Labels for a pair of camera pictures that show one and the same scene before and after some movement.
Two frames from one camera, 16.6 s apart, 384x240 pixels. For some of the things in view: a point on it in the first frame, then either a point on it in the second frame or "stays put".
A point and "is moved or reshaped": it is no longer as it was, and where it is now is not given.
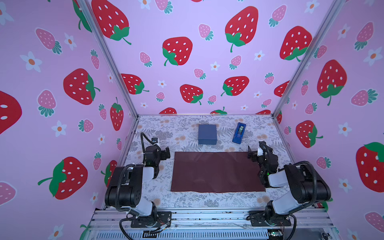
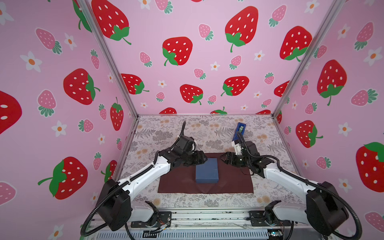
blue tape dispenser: (239, 133) stays put
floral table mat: (205, 133) stays put
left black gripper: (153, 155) to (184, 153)
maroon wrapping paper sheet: (215, 171) is moved or reshaped
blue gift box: (207, 134) to (207, 172)
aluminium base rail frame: (115, 224) stays put
